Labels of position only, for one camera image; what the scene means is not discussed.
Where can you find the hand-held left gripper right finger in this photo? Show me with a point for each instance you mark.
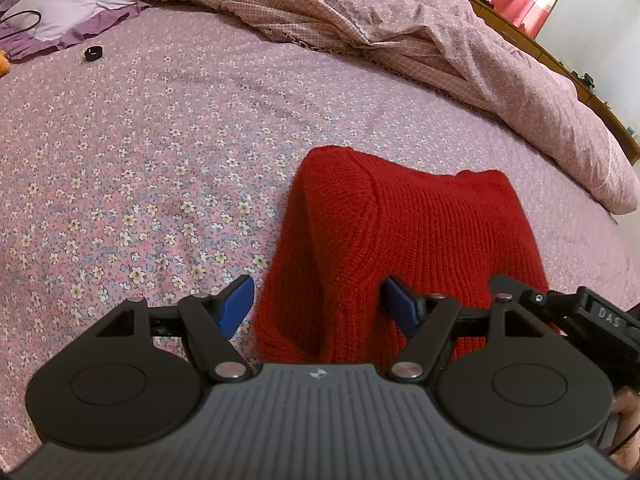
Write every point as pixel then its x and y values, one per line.
pixel 402 305

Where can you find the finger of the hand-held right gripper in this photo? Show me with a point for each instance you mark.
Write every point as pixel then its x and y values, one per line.
pixel 545 305

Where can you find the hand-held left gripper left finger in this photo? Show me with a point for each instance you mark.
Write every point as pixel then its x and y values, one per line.
pixel 237 305

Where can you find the red knit sweater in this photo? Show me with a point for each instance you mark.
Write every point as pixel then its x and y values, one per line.
pixel 410 230

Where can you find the person's right hand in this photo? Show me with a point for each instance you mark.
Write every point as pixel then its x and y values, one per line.
pixel 627 410

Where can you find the pink floral bed sheet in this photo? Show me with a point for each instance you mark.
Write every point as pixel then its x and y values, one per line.
pixel 125 160

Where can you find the wooden bed side board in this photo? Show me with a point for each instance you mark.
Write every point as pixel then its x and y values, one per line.
pixel 600 95

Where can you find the pink floral duvet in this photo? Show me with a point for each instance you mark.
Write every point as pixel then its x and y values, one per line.
pixel 400 25

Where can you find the orange plush toy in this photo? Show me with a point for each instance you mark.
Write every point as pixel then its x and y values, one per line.
pixel 3 64

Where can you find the lilac pillow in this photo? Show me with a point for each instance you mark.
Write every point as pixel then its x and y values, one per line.
pixel 75 5

